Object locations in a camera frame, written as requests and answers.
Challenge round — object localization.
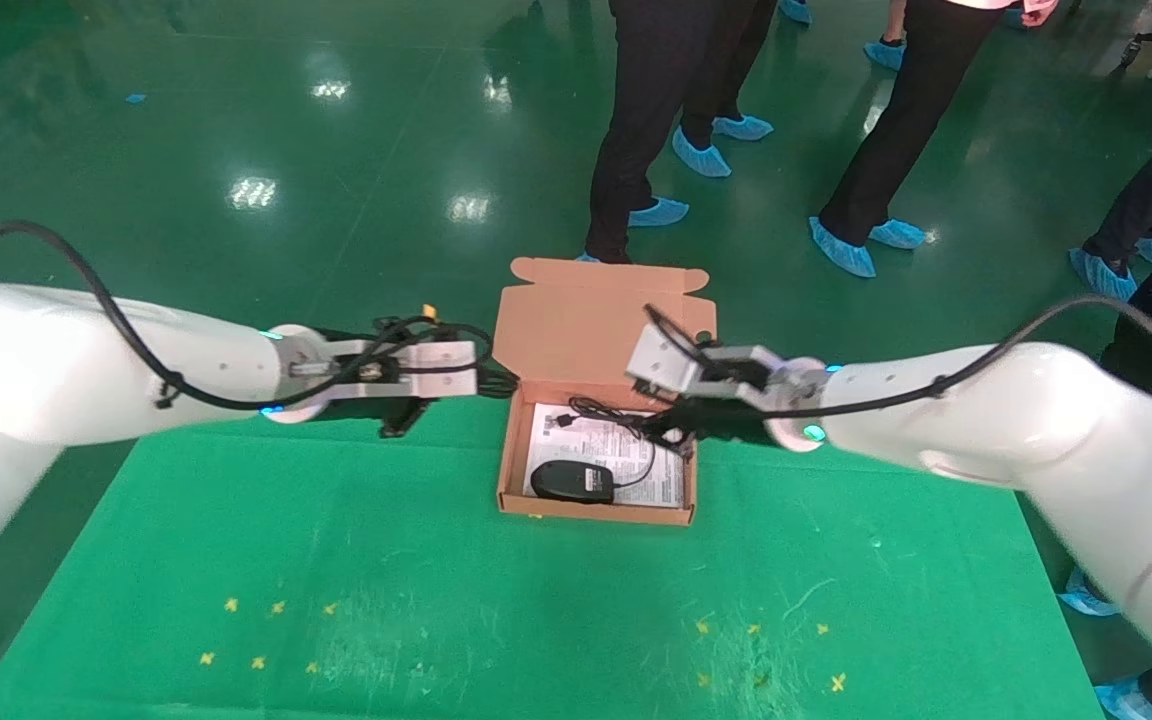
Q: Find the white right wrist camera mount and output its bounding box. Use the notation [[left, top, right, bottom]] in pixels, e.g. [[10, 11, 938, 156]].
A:
[[624, 322, 789, 404]]

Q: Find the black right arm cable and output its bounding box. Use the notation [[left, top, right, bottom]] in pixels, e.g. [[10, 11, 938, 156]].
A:
[[644, 293, 1152, 422]]

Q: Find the white printed manual sheet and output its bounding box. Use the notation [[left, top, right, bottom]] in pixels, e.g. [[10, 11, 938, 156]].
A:
[[521, 402, 688, 512]]

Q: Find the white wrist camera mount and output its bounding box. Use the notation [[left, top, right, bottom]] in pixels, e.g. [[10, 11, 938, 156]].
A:
[[624, 322, 789, 404], [286, 336, 480, 403]]

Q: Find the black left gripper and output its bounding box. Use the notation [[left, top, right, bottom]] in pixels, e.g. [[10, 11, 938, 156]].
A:
[[380, 362, 519, 440]]

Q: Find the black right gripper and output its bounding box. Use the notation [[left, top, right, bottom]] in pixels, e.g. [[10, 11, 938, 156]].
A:
[[634, 380, 773, 448]]

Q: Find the person with blue shoe covers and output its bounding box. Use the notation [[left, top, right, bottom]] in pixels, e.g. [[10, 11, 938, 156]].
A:
[[1056, 564, 1152, 720]]

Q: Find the black computer mouse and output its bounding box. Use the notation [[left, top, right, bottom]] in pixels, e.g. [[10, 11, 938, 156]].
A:
[[530, 440, 659, 505]]

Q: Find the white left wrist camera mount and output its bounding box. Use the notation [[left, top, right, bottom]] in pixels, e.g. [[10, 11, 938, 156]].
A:
[[286, 336, 480, 403]]

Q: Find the brown cardboard box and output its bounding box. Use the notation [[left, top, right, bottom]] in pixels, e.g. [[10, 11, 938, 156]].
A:
[[495, 256, 719, 528]]

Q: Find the person in pink top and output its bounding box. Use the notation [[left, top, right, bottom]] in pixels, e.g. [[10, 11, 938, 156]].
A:
[[808, 0, 1059, 280]]

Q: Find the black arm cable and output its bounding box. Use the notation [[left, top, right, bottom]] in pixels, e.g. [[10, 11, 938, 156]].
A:
[[644, 293, 1152, 422], [0, 220, 519, 413]]

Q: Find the black data cable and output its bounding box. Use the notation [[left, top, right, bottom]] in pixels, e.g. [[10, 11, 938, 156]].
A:
[[548, 396, 683, 447]]

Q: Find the green tablecloth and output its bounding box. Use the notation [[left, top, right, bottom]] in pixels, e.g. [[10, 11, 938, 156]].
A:
[[0, 395, 1107, 720]]

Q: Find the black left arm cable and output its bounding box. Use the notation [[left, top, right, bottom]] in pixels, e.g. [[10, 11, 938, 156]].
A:
[[0, 220, 519, 413]]

